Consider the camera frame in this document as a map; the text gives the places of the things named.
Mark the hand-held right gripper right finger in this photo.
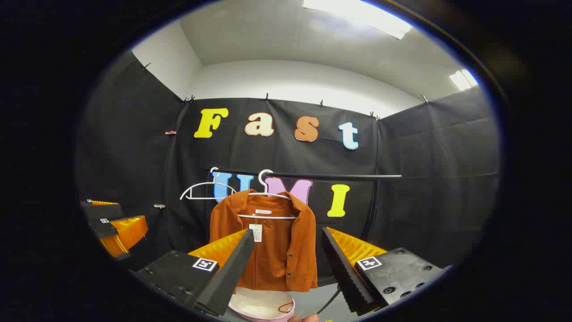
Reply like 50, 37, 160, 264
321, 226, 453, 316

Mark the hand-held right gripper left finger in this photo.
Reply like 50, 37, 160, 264
133, 228, 256, 317

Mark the pink white laundry hamper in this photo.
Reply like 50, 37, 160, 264
228, 287, 295, 322

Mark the orange corduroy jacket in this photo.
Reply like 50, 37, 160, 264
209, 189, 319, 292

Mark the white plastic hanger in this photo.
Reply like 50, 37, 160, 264
180, 167, 238, 201
236, 169, 299, 220

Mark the black clothes rack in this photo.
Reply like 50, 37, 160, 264
208, 167, 403, 314

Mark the black backdrop cloth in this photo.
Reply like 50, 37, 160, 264
75, 50, 500, 296

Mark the ceiling light panel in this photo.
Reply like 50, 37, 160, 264
449, 68, 479, 91
303, 0, 412, 40

